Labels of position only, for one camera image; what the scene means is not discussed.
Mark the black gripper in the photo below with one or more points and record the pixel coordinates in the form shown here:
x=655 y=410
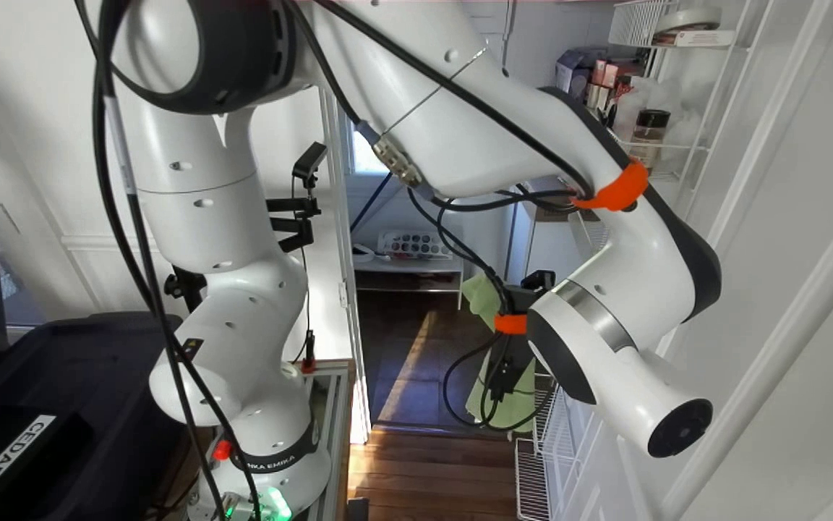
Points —
x=539 y=283

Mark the green towel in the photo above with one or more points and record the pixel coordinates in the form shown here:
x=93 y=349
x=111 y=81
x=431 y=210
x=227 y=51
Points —
x=510 y=401

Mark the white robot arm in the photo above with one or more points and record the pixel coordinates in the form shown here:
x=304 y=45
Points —
x=223 y=191

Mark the white background table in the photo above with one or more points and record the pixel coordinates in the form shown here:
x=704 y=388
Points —
x=406 y=274

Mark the white panel door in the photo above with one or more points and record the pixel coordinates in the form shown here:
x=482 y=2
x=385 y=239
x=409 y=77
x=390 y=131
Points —
x=803 y=336

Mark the black equipment case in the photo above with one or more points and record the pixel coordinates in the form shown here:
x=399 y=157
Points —
x=59 y=424

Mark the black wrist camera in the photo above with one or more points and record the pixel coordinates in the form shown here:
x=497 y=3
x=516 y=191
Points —
x=505 y=367

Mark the black camera on stand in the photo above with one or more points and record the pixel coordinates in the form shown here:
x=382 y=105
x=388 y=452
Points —
x=295 y=212

